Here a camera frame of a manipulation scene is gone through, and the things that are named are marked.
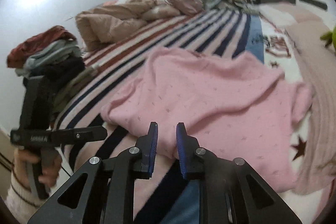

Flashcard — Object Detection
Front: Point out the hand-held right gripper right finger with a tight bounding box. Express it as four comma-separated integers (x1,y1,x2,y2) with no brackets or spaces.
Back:
175,122,302,224

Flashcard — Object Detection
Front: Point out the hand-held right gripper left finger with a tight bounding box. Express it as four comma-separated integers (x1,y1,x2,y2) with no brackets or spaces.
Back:
28,122,159,224

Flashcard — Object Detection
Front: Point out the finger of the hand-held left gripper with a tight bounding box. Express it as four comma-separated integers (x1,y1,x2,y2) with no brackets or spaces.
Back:
51,126,108,145

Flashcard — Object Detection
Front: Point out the pink dotted garment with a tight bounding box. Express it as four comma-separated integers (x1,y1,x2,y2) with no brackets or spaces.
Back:
100,46,314,193

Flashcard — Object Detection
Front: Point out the person's left forearm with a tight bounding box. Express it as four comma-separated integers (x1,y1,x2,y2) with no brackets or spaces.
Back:
5,172,48,216

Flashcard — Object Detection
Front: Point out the person's left hand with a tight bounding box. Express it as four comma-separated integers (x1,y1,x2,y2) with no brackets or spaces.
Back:
12,147,63,197

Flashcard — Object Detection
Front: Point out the olive garment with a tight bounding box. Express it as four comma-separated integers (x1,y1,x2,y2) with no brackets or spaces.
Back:
54,67,96,114

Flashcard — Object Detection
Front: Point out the black garment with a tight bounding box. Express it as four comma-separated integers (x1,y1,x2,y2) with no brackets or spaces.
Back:
43,57,86,83

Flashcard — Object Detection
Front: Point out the grey garment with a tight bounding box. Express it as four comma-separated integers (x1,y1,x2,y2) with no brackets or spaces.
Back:
16,40,82,75

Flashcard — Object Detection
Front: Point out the red garment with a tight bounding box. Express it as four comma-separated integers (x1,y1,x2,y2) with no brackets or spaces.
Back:
7,26,76,68

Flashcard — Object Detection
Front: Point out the beige duvet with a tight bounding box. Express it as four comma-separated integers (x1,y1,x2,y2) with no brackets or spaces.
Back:
76,0,181,51

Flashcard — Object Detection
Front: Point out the pink shiny cloth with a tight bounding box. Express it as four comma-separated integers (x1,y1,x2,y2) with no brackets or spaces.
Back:
165,0,204,16

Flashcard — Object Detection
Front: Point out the large pink pillow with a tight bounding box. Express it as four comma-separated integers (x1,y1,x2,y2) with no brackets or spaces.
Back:
285,22,336,195

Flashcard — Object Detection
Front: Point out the small pink pillow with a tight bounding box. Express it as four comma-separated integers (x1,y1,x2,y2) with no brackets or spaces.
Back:
259,2,323,28

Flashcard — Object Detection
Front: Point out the green avocado plush toy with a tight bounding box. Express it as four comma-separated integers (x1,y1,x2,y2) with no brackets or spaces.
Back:
320,26,336,52

